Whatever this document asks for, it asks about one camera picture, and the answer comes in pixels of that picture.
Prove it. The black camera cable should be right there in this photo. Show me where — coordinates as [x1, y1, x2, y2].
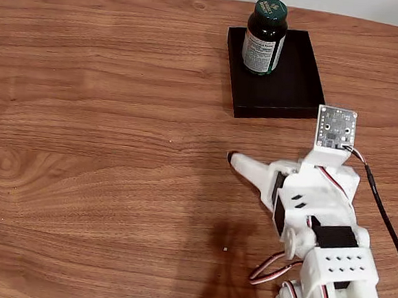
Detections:
[331, 143, 398, 298]

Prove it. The black camera board white mount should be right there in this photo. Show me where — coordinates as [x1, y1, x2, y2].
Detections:
[300, 103, 360, 169]

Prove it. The green pill bottle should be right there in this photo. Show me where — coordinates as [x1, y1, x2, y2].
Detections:
[239, 0, 290, 78]

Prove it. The black box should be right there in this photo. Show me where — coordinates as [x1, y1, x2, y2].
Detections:
[221, 24, 331, 126]

